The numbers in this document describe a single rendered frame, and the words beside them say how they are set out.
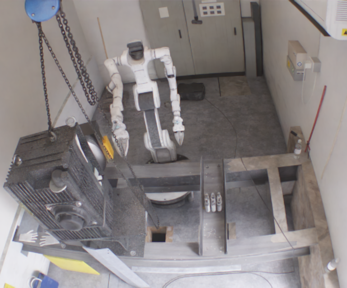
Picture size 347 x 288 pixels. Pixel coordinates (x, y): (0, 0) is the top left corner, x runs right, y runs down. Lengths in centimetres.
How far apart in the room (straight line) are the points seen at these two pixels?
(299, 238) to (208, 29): 312
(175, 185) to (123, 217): 81
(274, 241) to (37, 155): 172
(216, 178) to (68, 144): 129
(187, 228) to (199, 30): 272
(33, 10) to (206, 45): 341
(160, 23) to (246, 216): 284
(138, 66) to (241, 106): 209
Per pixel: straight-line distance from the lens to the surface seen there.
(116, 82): 209
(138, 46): 234
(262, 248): 206
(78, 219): 168
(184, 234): 286
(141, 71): 236
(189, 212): 298
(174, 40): 421
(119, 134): 168
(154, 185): 270
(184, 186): 266
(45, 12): 113
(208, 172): 241
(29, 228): 276
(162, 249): 211
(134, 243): 217
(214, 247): 205
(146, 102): 247
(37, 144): 177
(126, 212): 205
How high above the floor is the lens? 257
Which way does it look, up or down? 45 degrees down
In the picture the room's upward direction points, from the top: 13 degrees counter-clockwise
